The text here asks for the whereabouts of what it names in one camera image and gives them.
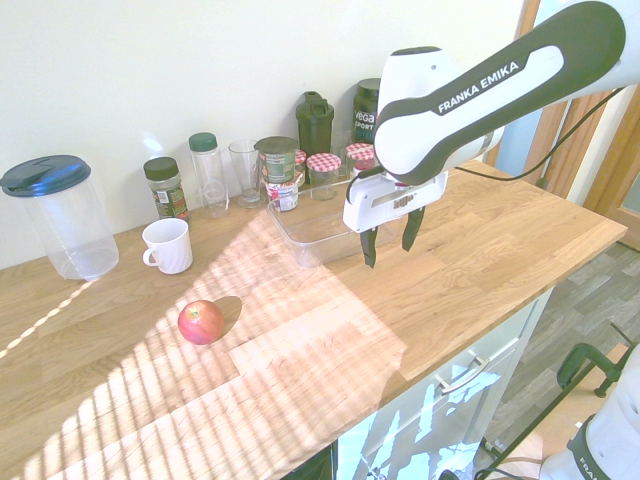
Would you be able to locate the glass jar red checked lid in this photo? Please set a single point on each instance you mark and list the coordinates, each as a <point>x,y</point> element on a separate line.
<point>360,154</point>
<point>323,172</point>
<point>300,162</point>

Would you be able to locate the jam jar with red label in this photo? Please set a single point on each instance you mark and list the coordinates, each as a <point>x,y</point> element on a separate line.
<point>283,196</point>

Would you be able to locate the dark green protein powder tub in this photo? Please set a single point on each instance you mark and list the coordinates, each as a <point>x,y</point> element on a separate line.
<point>366,110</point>

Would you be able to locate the white kitchen cabinet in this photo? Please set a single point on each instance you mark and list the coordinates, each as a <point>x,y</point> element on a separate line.
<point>450,425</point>

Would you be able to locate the black C-clamp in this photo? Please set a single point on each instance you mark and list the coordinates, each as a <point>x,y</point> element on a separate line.
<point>575,360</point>

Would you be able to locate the black shaker bottle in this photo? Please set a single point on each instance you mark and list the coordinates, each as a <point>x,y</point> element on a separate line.
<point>314,125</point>

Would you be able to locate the tall clear drinking glass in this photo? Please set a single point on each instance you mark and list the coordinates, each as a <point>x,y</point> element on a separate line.
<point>246,170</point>

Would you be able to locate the clear bottle with green lid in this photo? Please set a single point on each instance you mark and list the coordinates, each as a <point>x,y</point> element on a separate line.
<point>210,175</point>

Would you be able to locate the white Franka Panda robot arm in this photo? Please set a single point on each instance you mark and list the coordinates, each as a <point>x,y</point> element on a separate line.
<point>500,75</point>

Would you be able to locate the coffee jar with dark lid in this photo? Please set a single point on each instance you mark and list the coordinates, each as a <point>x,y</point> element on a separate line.
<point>167,192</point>

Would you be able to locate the wooden door frame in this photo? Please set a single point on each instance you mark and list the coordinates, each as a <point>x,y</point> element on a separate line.
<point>610,165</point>

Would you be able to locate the red apple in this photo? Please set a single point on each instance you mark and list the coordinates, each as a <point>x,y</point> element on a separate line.
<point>201,322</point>

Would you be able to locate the clear plastic rectangular container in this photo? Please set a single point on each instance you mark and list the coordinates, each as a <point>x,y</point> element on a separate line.
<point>310,240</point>

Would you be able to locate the white ceramic mug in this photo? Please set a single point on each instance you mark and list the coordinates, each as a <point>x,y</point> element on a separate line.
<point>172,250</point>

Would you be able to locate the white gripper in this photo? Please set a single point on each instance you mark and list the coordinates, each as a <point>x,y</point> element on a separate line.
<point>380,205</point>

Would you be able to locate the green-labelled tub with dark lid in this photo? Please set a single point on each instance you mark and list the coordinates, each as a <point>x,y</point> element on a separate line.
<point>276,160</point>

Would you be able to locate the clear pitcher dark blue lid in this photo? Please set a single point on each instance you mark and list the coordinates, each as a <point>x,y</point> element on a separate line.
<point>70,225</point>

